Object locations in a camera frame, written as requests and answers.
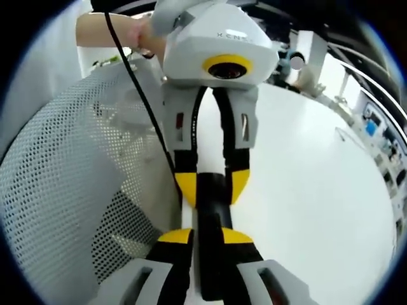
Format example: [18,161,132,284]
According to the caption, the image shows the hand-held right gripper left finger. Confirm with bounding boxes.
[116,227,195,305]

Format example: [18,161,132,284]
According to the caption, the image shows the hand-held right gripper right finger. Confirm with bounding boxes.
[219,226,319,305]

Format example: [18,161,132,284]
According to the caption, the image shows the black remote control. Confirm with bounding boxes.
[194,171,235,301]

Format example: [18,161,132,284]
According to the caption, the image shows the person's left hand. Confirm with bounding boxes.
[136,17,167,60]

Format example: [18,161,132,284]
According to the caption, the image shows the green plant leaves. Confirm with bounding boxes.
[92,53,134,69]

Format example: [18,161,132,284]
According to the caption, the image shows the person's white shirt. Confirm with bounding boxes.
[30,0,86,121]

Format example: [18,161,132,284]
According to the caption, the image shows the white perforated basket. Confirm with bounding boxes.
[0,65,188,305]

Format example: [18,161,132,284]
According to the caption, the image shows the row of desks with monitors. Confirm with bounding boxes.
[330,57,407,248]

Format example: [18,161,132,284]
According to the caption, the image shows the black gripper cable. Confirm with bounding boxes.
[103,11,185,204]

